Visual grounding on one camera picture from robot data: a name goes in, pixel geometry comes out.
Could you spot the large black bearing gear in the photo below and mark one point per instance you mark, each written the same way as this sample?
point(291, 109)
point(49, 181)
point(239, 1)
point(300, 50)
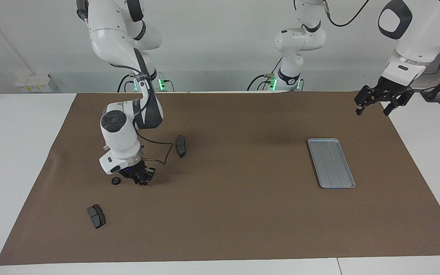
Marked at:
point(116, 180)

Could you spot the long grey brake pad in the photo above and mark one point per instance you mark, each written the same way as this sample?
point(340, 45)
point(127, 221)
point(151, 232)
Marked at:
point(181, 146)

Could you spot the short grey brake pad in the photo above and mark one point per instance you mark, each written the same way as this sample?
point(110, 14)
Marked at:
point(96, 216)

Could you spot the silver metal tray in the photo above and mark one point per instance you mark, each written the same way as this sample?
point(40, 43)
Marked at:
point(332, 164)

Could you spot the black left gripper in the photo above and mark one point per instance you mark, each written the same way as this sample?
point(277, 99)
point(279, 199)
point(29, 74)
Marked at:
point(392, 89)

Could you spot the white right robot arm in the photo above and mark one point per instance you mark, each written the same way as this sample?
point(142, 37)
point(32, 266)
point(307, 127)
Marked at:
point(118, 133)

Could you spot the brown table mat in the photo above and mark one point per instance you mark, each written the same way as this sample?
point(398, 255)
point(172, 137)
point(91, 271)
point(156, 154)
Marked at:
point(220, 214)

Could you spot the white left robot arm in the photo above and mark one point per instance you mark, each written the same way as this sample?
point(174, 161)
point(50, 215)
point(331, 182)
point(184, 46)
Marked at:
point(414, 38)

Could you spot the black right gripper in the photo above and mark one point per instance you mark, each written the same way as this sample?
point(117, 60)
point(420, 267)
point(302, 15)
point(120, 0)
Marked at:
point(134, 170)

